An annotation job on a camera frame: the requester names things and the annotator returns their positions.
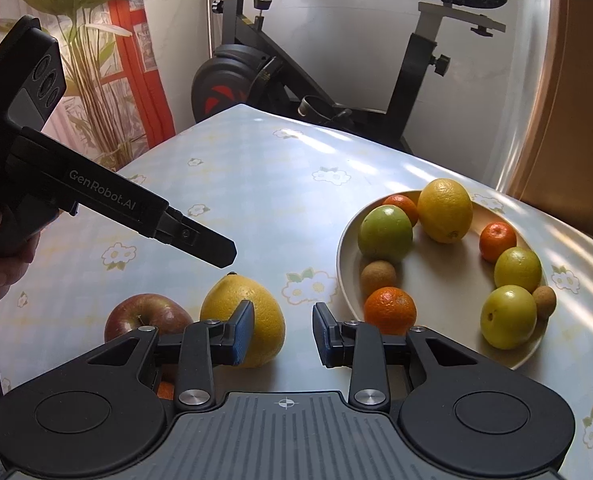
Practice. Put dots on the wooden wardrobe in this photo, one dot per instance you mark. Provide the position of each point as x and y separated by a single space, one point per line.
576 110

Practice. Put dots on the black exercise bike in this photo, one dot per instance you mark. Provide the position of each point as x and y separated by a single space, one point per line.
236 75

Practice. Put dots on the beige round plate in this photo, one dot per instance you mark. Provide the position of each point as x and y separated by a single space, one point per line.
441 280

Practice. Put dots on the plant printed curtain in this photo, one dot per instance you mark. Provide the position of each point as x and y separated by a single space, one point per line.
101 125

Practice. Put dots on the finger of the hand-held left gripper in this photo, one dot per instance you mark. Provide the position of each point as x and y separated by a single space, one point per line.
211 250

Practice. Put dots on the yellow lemon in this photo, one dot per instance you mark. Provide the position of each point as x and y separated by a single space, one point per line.
266 320
444 210

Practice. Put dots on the orange mandarin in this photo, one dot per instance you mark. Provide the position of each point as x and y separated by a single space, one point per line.
390 310
498 241
402 206

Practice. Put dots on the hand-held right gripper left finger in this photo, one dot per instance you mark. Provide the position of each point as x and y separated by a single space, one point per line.
244 332

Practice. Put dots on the green jujube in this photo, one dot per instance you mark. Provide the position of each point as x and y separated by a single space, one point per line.
508 316
385 232
518 269

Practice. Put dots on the silver pole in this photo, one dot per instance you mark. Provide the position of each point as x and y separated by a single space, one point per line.
210 10

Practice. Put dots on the brown longan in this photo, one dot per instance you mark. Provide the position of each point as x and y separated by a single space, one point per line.
378 275
545 301

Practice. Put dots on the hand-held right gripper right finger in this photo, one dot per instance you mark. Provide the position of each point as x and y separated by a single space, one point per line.
323 332

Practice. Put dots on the person's left hand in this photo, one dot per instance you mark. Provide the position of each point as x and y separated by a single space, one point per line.
1 280

